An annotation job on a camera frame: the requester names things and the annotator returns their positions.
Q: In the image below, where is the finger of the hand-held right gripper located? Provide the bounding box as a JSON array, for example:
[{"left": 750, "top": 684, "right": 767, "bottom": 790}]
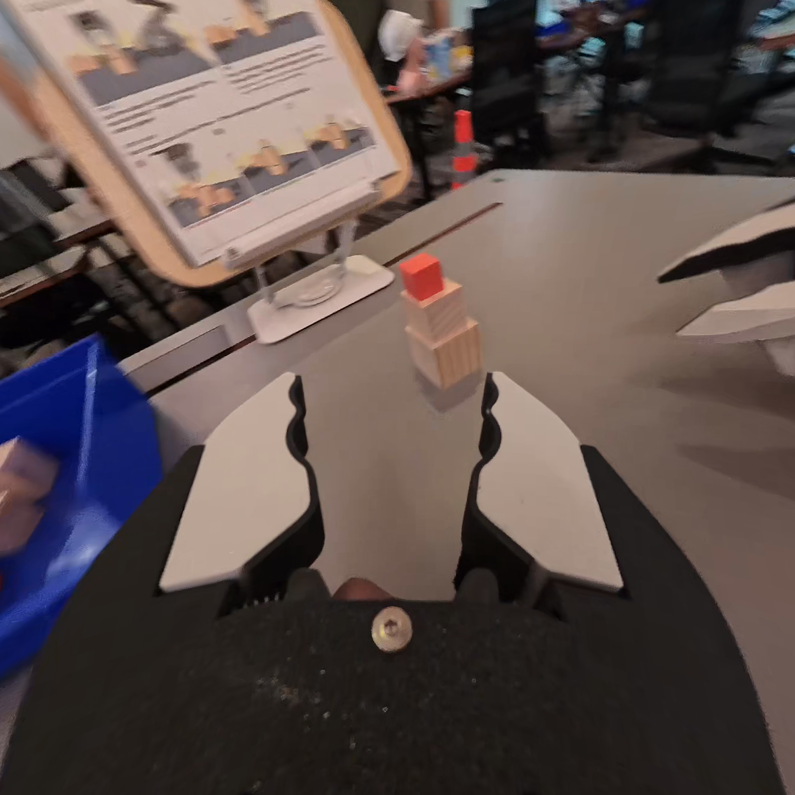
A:
[
  {"left": 675, "top": 280, "right": 795, "bottom": 342},
  {"left": 656, "top": 203, "right": 795, "bottom": 284}
]

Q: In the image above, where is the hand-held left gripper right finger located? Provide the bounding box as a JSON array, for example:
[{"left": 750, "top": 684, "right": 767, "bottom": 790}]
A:
[{"left": 456, "top": 372, "right": 626, "bottom": 597}]

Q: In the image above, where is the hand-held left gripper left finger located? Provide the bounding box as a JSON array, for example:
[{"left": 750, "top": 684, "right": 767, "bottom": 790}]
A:
[{"left": 159, "top": 373, "right": 326, "bottom": 597}]

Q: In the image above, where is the blue plastic bin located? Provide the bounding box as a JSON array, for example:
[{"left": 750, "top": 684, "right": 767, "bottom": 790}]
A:
[{"left": 0, "top": 333, "right": 165, "bottom": 682}]

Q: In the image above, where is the large wooden cube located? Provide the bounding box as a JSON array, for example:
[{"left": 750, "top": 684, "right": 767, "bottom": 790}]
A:
[
  {"left": 409, "top": 320, "right": 483, "bottom": 390},
  {"left": 0, "top": 438, "right": 60, "bottom": 504}
]

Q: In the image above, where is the red wooden cube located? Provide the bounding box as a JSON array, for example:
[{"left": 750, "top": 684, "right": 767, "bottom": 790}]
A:
[{"left": 399, "top": 253, "right": 446, "bottom": 303}]

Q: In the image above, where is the black office chair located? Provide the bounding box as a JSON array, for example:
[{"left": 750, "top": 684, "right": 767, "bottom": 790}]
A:
[
  {"left": 622, "top": 0, "right": 795, "bottom": 169},
  {"left": 470, "top": 0, "right": 547, "bottom": 169}
]

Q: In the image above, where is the orange striped traffic cone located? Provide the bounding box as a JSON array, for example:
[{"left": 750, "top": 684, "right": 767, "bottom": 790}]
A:
[{"left": 450, "top": 110, "right": 480, "bottom": 187}]

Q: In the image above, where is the wooden display board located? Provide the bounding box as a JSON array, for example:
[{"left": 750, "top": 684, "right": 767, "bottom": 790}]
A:
[{"left": 0, "top": 0, "right": 413, "bottom": 289}]

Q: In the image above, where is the blue white plastic container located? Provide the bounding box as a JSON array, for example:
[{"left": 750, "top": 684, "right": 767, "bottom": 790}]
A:
[{"left": 426, "top": 35, "right": 460, "bottom": 78}]

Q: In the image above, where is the white instruction sheet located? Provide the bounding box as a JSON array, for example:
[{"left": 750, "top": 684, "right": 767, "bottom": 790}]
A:
[{"left": 7, "top": 0, "right": 401, "bottom": 268}]

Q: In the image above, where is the mannequin head white helmet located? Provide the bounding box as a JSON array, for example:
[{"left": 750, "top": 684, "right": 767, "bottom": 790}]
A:
[{"left": 377, "top": 10, "right": 429, "bottom": 98}]

